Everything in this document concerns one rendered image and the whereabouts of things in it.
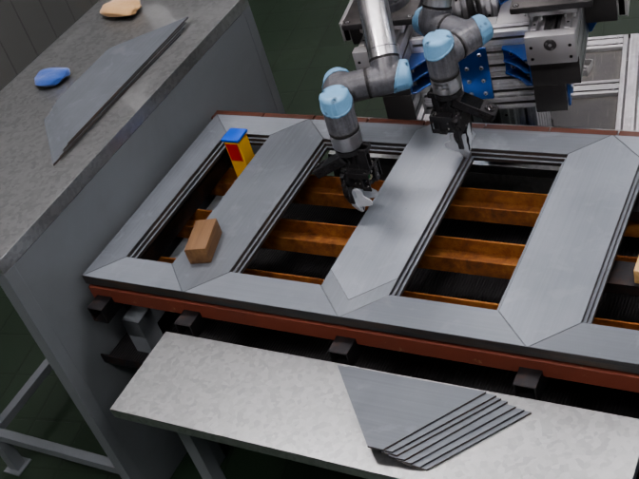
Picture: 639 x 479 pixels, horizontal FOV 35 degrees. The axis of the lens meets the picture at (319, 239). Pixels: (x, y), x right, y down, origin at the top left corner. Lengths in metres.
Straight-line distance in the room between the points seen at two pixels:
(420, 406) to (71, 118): 1.38
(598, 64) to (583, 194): 1.71
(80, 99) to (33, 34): 2.76
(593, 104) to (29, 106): 2.04
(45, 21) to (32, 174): 3.11
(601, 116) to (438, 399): 1.92
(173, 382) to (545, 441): 0.90
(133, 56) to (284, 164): 0.63
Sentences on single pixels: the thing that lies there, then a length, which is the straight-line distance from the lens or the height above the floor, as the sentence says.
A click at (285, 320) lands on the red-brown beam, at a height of 0.80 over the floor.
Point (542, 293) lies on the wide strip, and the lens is 2.25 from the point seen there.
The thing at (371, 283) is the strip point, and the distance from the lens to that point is 2.36.
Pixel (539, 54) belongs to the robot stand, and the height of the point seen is 0.94.
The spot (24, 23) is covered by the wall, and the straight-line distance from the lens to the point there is 5.74.
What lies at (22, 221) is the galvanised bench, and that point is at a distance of 2.68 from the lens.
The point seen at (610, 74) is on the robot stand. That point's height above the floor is 0.21.
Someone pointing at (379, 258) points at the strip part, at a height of 0.84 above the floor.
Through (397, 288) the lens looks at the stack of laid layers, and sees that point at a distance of 2.35.
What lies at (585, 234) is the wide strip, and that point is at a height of 0.84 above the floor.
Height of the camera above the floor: 2.41
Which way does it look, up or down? 38 degrees down
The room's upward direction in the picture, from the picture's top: 19 degrees counter-clockwise
